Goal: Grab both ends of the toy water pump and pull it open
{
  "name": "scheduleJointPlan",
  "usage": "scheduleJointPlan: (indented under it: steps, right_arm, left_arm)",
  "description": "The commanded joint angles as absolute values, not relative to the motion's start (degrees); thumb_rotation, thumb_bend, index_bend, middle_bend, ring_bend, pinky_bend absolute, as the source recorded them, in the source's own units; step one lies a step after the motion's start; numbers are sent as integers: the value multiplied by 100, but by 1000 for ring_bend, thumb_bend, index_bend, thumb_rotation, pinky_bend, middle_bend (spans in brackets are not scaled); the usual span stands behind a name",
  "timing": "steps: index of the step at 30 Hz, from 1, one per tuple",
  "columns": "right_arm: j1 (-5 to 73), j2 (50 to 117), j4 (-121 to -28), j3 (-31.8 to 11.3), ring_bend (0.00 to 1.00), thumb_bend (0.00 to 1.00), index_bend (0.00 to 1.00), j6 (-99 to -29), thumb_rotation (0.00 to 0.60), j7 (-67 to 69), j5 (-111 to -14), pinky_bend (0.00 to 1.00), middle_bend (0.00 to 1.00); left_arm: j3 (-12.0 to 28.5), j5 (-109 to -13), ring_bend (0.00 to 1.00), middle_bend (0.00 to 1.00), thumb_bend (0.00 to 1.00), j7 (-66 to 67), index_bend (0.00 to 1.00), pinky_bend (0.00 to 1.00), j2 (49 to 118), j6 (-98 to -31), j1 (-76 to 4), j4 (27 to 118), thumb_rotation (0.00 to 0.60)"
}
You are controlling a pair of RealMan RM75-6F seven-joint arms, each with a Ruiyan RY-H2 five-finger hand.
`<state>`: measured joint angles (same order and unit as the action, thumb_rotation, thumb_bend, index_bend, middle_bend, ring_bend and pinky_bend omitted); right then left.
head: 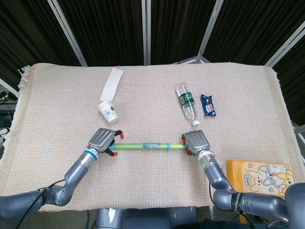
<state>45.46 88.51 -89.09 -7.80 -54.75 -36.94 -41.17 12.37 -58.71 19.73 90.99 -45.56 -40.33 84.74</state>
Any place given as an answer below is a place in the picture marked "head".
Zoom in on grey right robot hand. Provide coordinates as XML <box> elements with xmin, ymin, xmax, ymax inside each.
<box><xmin>180</xmin><ymin>130</ymin><xmax>211</xmax><ymax>157</ymax></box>

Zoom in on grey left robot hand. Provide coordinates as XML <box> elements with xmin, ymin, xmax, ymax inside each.
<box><xmin>87</xmin><ymin>128</ymin><xmax>125</xmax><ymax>157</ymax></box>

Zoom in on green plastic tube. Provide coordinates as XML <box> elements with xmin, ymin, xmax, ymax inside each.
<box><xmin>111</xmin><ymin>141</ymin><xmax>189</xmax><ymax>152</ymax></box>

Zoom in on stacked flower print paper cups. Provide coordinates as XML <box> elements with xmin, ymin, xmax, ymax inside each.
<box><xmin>98</xmin><ymin>100</ymin><xmax>119</xmax><ymax>125</ymax></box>

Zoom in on blue cookie snack packet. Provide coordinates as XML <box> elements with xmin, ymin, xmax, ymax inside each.
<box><xmin>200</xmin><ymin>94</ymin><xmax>218</xmax><ymax>117</ymax></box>

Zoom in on clear plastic water bottle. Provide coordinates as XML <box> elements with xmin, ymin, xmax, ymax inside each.
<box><xmin>175</xmin><ymin>83</ymin><xmax>201</xmax><ymax>126</ymax></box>

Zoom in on yellow corgi print tissue pack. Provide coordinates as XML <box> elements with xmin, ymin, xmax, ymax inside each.
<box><xmin>225</xmin><ymin>159</ymin><xmax>296</xmax><ymax>198</ymax></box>

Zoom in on beige woven tablecloth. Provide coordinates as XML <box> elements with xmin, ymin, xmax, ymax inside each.
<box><xmin>0</xmin><ymin>62</ymin><xmax>305</xmax><ymax>213</ymax></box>

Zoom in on white paper strip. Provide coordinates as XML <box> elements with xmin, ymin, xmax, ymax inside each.
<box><xmin>100</xmin><ymin>67</ymin><xmax>124</xmax><ymax>103</ymax></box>

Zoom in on grey robot torso base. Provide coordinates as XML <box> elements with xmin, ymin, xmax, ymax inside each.
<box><xmin>95</xmin><ymin>207</ymin><xmax>199</xmax><ymax>229</ymax></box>

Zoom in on dark fabric screen panel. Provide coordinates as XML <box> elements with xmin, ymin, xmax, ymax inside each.
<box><xmin>58</xmin><ymin>0</ymin><xmax>146</xmax><ymax>67</ymax></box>
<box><xmin>0</xmin><ymin>0</ymin><xmax>83</xmax><ymax>83</ymax></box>
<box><xmin>150</xmin><ymin>0</ymin><xmax>216</xmax><ymax>65</ymax></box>
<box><xmin>203</xmin><ymin>0</ymin><xmax>305</xmax><ymax>66</ymax></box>

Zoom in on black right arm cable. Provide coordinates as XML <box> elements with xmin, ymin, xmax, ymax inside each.
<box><xmin>208</xmin><ymin>180</ymin><xmax>215</xmax><ymax>208</ymax></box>

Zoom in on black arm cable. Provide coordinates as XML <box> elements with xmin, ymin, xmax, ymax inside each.
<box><xmin>25</xmin><ymin>178</ymin><xmax>66</xmax><ymax>229</ymax></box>
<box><xmin>208</xmin><ymin>180</ymin><xmax>215</xmax><ymax>208</ymax></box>

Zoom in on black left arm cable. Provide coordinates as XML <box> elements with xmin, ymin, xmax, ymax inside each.
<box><xmin>25</xmin><ymin>178</ymin><xmax>66</xmax><ymax>229</ymax></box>

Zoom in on white screen frame pole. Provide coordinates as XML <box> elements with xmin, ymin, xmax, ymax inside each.
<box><xmin>0</xmin><ymin>78</ymin><xmax>19</xmax><ymax>96</ymax></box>
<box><xmin>141</xmin><ymin>0</ymin><xmax>152</xmax><ymax>65</ymax></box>
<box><xmin>194</xmin><ymin>0</ymin><xmax>225</xmax><ymax>64</ymax></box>
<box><xmin>47</xmin><ymin>0</ymin><xmax>88</xmax><ymax>67</ymax></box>
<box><xmin>264</xmin><ymin>21</ymin><xmax>305</xmax><ymax>68</ymax></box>

